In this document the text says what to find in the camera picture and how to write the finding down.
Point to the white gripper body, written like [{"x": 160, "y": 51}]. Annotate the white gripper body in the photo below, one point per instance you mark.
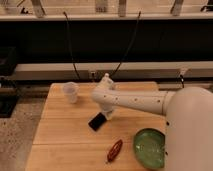
[{"x": 108, "y": 112}]

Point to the black eraser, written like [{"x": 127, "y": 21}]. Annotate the black eraser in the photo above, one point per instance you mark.
[{"x": 97, "y": 121}]

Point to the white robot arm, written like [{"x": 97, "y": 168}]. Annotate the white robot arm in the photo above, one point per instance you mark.
[{"x": 187, "y": 142}]

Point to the small white bottle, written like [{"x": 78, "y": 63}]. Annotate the small white bottle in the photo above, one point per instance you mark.
[{"x": 106, "y": 77}]

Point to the red chili pepper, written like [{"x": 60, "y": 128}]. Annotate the red chili pepper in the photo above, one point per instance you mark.
[{"x": 114, "y": 151}]

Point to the clear plastic cup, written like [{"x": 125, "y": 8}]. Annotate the clear plastic cup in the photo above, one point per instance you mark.
[{"x": 70, "y": 90}]

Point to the green plate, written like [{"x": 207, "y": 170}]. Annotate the green plate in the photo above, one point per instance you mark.
[{"x": 149, "y": 148}]

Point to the wall power outlet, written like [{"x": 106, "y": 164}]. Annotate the wall power outlet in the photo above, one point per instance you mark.
[{"x": 92, "y": 75}]

